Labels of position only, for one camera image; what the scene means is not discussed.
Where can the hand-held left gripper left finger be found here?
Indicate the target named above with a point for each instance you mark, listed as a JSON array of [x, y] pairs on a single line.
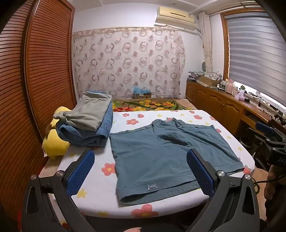
[[81, 171]]

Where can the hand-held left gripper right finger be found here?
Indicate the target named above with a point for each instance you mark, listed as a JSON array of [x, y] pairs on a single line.
[[200, 171]]

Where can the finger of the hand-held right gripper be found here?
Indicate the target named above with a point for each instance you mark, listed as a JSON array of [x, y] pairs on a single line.
[[264, 128]]

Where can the teal shorts pants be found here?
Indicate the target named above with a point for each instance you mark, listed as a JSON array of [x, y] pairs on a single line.
[[156, 156]]

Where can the folded blue denim pants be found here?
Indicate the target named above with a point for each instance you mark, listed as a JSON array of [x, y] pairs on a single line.
[[89, 138]]

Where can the folded green pants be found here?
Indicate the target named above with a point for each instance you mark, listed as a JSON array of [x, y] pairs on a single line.
[[89, 113]]

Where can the person's right hand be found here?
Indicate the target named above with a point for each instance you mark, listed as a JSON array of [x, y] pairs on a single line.
[[276, 183]]

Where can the white floral bed sheet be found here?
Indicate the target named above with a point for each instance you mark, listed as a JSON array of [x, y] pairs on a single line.
[[100, 178]]

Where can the dark round object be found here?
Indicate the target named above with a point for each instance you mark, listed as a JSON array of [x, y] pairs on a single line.
[[247, 142]]

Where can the yellow garment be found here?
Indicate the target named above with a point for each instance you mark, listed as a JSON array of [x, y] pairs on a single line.
[[54, 145]]

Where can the pink tissue pack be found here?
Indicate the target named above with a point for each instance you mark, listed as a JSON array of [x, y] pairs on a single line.
[[239, 96]]

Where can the wooden sideboard cabinet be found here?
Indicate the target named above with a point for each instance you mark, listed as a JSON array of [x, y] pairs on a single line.
[[219, 107]]

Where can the pink bottle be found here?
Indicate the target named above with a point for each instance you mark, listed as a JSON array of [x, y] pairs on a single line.
[[229, 86]]

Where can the cardboard box with floral cloth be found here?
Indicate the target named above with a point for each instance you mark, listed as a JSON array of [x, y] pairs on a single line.
[[211, 79]]

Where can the green floral blanket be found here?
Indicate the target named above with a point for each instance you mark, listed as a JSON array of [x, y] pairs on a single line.
[[145, 104]]

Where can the cardboard box with blue bag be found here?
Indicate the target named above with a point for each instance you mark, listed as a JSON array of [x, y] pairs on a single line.
[[141, 93]]

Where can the tied patterned window curtain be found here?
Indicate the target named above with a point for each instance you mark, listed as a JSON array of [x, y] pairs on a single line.
[[206, 40]]

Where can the wooden louvered wardrobe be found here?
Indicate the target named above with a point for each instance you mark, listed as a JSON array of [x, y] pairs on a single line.
[[44, 67]]

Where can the beige air conditioner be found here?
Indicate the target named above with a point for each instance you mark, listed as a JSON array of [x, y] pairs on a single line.
[[176, 16]]

